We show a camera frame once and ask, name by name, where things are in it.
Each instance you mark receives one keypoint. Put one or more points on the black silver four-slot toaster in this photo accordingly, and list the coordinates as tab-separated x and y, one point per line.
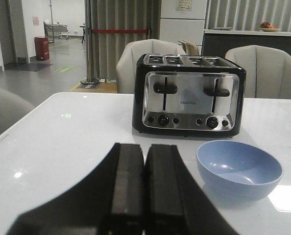
188	95

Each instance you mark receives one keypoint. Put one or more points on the fruit plate on counter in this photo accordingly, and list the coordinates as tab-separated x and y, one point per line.
267	27

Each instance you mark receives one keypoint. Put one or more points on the blue bowl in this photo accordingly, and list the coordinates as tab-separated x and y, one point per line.
238	170

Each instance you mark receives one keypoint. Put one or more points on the beige chair on right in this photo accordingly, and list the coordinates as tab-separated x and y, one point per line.
268	71

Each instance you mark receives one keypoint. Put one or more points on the stanchion post with red belt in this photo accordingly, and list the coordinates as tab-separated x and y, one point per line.
90	79

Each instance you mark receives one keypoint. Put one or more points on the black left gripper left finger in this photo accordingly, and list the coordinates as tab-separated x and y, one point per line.
108	201

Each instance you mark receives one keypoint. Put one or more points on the red trash bin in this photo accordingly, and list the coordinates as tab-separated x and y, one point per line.
42	48

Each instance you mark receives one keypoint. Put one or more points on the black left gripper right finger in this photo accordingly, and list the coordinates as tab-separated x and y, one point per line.
174	202

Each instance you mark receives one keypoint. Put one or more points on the dark kitchen counter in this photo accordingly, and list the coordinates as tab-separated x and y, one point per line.
218	42

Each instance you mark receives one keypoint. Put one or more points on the beige chair behind toaster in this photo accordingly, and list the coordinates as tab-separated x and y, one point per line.
126	66

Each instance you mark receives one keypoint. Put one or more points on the beige chair at left edge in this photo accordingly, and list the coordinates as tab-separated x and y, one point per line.
12	109

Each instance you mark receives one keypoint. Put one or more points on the white refrigerator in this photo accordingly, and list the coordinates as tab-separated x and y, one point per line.
182	20

